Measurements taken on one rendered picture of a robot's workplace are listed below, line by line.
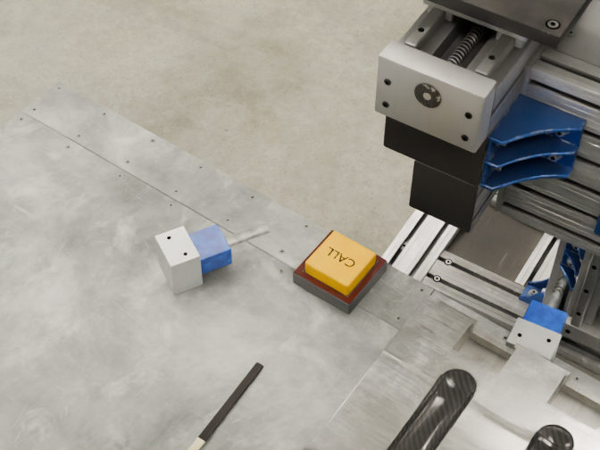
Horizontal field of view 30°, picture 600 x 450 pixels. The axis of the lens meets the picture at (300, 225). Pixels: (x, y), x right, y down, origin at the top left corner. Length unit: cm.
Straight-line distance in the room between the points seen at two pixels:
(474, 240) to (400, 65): 89
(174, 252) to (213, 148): 130
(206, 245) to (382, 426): 32
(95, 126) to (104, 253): 21
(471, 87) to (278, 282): 32
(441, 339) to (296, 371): 17
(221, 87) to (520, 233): 89
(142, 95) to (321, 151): 46
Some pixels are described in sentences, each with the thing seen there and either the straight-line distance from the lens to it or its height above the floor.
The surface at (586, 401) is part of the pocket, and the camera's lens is 118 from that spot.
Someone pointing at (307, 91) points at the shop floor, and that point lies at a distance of 269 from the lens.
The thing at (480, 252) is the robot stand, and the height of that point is 21.
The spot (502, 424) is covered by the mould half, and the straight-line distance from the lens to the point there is 113.
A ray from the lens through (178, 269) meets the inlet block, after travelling 127.
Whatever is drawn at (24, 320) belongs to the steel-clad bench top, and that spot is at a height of 80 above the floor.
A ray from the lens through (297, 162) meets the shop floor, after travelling 252.
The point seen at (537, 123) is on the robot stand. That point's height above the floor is 90.
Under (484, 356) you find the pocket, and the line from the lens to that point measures 119.
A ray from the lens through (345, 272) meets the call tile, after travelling 127.
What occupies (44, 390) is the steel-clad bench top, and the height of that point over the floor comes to 80.
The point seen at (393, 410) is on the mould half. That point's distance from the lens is 112.
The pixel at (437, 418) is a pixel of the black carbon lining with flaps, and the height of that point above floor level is 88.
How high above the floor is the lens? 185
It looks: 50 degrees down
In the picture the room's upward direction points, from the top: straight up
